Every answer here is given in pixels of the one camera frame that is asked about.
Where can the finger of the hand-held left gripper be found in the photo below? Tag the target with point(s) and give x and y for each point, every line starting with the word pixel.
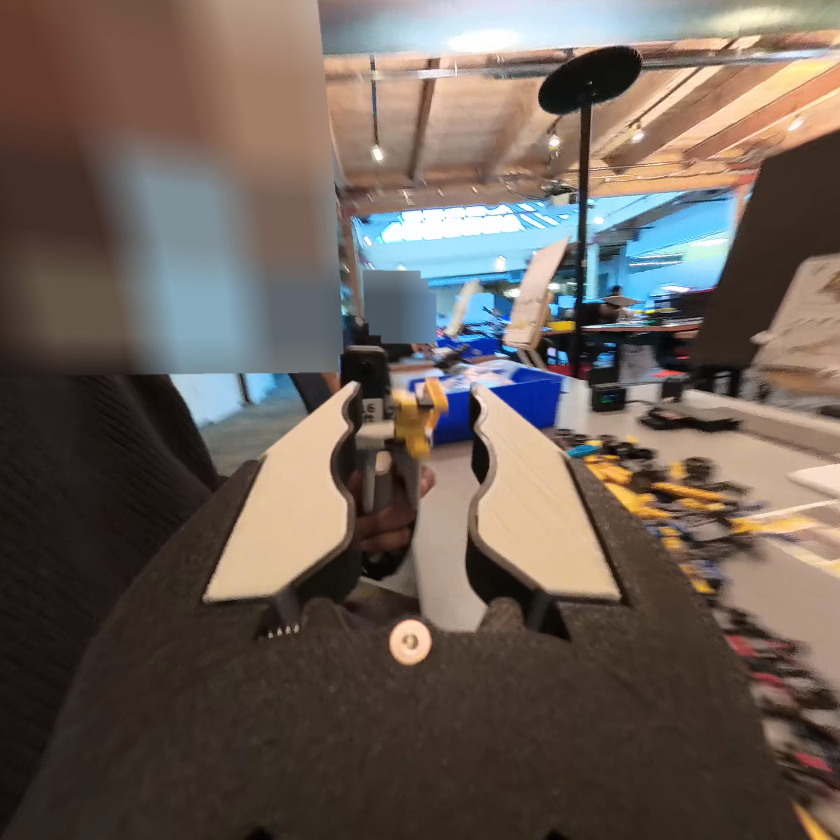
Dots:
pixel 379 436

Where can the black charging dock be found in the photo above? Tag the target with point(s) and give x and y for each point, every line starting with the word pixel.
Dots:
pixel 689 418

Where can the pile of toy building pieces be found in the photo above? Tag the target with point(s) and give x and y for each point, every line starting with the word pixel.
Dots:
pixel 656 499

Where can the yellow toy connector block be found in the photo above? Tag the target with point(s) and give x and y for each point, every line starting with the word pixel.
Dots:
pixel 417 413

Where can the black upright panel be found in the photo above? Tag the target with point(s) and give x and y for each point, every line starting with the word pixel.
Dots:
pixel 768 262

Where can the black case with green display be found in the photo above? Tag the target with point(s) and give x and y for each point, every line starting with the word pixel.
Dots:
pixel 607 398

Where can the clear plastic bag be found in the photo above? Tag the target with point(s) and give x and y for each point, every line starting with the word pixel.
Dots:
pixel 492 375

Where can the large instruction board on easel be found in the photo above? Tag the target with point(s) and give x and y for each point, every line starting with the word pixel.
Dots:
pixel 535 295

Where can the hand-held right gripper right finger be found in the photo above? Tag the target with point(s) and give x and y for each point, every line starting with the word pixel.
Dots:
pixel 544 512

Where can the black stand pole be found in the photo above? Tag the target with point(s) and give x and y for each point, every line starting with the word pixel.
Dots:
pixel 584 197

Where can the small instruction board on easel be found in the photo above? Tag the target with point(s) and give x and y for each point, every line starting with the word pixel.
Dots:
pixel 463 308

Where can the white printed board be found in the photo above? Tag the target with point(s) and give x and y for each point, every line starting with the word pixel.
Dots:
pixel 804 328

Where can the blue storage bin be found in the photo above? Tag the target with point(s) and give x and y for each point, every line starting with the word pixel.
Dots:
pixel 472 346
pixel 518 407

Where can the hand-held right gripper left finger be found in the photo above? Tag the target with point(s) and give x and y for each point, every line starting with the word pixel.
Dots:
pixel 289 512

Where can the person's left hand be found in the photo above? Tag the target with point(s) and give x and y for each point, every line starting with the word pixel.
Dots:
pixel 387 535

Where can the yellow printed instruction sheet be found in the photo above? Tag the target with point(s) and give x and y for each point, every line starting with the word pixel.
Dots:
pixel 807 531

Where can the person's torso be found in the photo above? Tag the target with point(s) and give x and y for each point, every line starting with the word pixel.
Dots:
pixel 79 525

